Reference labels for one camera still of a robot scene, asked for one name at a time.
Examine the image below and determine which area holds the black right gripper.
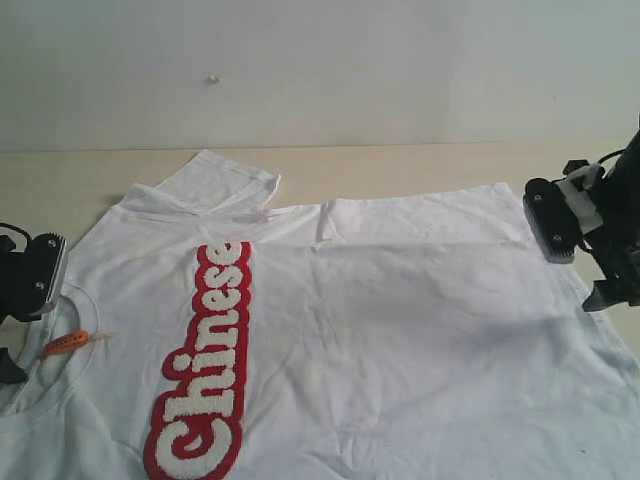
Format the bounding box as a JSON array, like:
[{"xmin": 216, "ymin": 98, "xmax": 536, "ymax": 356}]
[{"xmin": 583, "ymin": 174, "xmax": 639, "ymax": 312}]

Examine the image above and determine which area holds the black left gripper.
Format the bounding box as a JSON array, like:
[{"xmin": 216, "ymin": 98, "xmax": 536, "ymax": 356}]
[{"xmin": 0, "ymin": 235, "xmax": 42, "ymax": 385}]

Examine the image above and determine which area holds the white t-shirt red lettering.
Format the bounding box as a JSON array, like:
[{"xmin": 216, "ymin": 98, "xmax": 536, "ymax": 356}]
[{"xmin": 1, "ymin": 151, "xmax": 639, "ymax": 479}]

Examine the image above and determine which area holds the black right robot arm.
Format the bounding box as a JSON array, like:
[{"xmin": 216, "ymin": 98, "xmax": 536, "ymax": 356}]
[{"xmin": 583, "ymin": 135, "xmax": 639, "ymax": 312}]

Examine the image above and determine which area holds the orange clothing tag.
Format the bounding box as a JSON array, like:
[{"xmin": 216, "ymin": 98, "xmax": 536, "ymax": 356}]
[{"xmin": 39, "ymin": 329, "xmax": 113, "ymax": 360}]

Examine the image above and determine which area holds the right wrist camera black silver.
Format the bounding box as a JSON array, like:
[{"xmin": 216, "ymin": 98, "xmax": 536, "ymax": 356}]
[{"xmin": 523, "ymin": 178, "xmax": 581, "ymax": 264}]

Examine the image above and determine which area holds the wrist camera black silver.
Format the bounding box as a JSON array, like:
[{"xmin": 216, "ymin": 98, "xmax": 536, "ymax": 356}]
[
  {"xmin": 26, "ymin": 233, "xmax": 68, "ymax": 317},
  {"xmin": 523, "ymin": 178, "xmax": 581, "ymax": 264}
]

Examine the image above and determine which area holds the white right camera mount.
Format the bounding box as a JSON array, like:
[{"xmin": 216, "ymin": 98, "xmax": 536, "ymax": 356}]
[{"xmin": 556, "ymin": 164, "xmax": 605, "ymax": 235}]

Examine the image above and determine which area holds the left wrist camera black silver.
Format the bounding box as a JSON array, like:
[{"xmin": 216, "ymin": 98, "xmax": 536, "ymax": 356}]
[{"xmin": 26, "ymin": 233, "xmax": 68, "ymax": 317}]

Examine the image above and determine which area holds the black left camera cable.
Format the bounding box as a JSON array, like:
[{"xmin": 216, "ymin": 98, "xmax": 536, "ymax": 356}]
[{"xmin": 0, "ymin": 222, "xmax": 34, "ymax": 251}]

